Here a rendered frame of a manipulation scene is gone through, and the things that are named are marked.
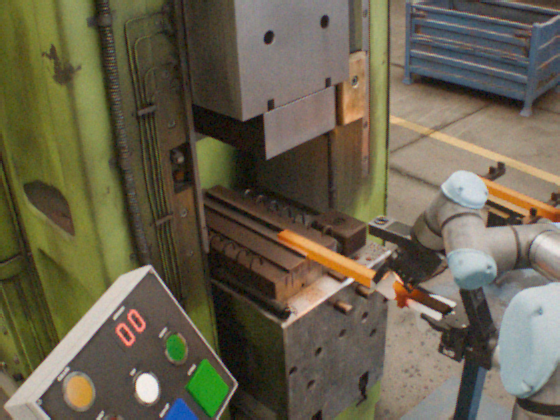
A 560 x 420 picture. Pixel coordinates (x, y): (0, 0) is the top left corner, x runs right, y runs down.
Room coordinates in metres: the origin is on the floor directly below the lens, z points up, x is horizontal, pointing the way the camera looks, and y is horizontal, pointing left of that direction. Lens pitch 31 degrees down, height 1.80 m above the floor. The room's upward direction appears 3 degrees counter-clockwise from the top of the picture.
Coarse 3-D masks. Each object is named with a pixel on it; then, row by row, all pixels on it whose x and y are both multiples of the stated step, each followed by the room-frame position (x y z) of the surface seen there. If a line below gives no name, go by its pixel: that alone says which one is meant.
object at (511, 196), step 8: (488, 184) 1.46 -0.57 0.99; (496, 184) 1.45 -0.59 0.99; (488, 192) 1.44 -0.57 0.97; (496, 192) 1.42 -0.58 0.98; (504, 192) 1.41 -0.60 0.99; (512, 192) 1.40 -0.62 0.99; (512, 200) 1.38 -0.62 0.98; (520, 200) 1.37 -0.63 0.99; (528, 200) 1.36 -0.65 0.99; (536, 200) 1.36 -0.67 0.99; (528, 208) 1.34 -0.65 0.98; (544, 208) 1.31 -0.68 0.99; (552, 208) 1.31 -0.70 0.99; (544, 216) 1.31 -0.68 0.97; (552, 216) 1.29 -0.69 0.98
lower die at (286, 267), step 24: (216, 192) 1.49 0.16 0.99; (216, 216) 1.37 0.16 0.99; (264, 216) 1.35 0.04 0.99; (216, 240) 1.28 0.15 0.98; (240, 240) 1.26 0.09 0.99; (264, 240) 1.25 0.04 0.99; (312, 240) 1.23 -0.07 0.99; (240, 264) 1.18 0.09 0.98; (264, 264) 1.17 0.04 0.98; (288, 264) 1.15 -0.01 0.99; (312, 264) 1.18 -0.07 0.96; (264, 288) 1.12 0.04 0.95; (288, 288) 1.13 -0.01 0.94
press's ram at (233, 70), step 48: (192, 0) 1.15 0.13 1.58; (240, 0) 1.07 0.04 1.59; (288, 0) 1.15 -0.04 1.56; (336, 0) 1.24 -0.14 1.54; (192, 48) 1.16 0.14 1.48; (240, 48) 1.07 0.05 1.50; (288, 48) 1.15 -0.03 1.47; (336, 48) 1.24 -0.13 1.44; (192, 96) 1.17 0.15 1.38; (240, 96) 1.07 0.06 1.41; (288, 96) 1.14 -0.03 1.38
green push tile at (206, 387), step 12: (204, 360) 0.80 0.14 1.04; (204, 372) 0.78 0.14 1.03; (216, 372) 0.80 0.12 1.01; (192, 384) 0.75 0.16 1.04; (204, 384) 0.76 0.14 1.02; (216, 384) 0.78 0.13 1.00; (192, 396) 0.74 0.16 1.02; (204, 396) 0.75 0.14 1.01; (216, 396) 0.76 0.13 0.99; (204, 408) 0.73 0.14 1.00; (216, 408) 0.74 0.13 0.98
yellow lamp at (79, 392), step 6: (72, 378) 0.62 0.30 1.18; (78, 378) 0.63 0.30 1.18; (72, 384) 0.61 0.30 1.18; (78, 384) 0.62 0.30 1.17; (84, 384) 0.63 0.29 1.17; (72, 390) 0.61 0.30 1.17; (78, 390) 0.61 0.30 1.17; (84, 390) 0.62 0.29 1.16; (90, 390) 0.63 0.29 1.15; (72, 396) 0.60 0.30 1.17; (78, 396) 0.61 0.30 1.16; (84, 396) 0.61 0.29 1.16; (90, 396) 0.62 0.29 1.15; (72, 402) 0.59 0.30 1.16; (78, 402) 0.60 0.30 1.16; (84, 402) 0.61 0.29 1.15
